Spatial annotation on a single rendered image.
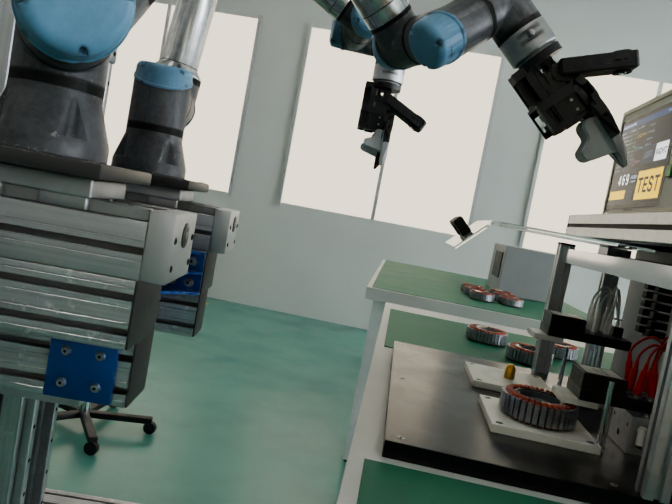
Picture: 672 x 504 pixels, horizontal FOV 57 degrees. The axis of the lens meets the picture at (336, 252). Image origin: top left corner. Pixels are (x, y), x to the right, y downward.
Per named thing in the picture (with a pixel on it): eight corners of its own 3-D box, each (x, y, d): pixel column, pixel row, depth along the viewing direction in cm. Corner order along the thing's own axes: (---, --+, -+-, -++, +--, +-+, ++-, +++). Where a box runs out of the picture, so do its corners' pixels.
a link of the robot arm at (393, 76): (403, 73, 155) (407, 66, 147) (399, 91, 156) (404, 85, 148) (373, 67, 155) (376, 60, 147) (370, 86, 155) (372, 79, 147)
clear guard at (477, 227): (453, 248, 107) (460, 214, 107) (445, 243, 131) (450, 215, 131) (648, 285, 104) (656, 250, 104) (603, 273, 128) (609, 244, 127)
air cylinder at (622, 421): (623, 452, 89) (632, 415, 88) (606, 434, 96) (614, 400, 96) (660, 460, 88) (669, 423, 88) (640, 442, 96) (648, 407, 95)
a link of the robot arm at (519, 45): (536, 25, 98) (548, 8, 90) (553, 49, 98) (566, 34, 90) (496, 54, 99) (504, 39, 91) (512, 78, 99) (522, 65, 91)
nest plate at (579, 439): (490, 431, 87) (492, 423, 87) (477, 401, 102) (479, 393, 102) (600, 455, 85) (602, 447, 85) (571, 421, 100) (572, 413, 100)
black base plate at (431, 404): (381, 457, 76) (384, 439, 76) (392, 350, 140) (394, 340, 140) (785, 548, 72) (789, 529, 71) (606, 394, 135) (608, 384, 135)
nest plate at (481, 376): (472, 386, 111) (473, 379, 111) (464, 366, 126) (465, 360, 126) (557, 404, 109) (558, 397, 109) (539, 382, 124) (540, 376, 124)
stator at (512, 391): (500, 420, 89) (505, 394, 89) (495, 399, 100) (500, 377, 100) (581, 439, 87) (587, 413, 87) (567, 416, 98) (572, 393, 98)
